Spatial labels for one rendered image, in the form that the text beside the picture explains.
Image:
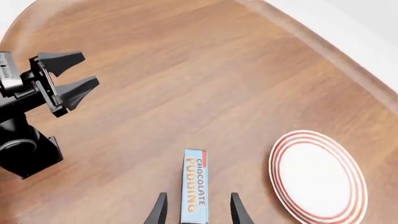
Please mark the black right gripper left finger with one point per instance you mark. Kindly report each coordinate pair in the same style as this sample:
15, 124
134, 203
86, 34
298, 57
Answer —
160, 212

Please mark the chocolate pudding box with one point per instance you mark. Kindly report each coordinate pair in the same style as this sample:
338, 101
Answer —
194, 186

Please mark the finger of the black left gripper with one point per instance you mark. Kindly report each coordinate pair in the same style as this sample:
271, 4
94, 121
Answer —
77, 89
60, 61

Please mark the white plate with red rings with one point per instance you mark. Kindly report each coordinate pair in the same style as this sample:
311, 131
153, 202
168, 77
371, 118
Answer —
317, 177

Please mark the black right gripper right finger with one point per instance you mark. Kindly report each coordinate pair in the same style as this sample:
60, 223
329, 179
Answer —
238, 212

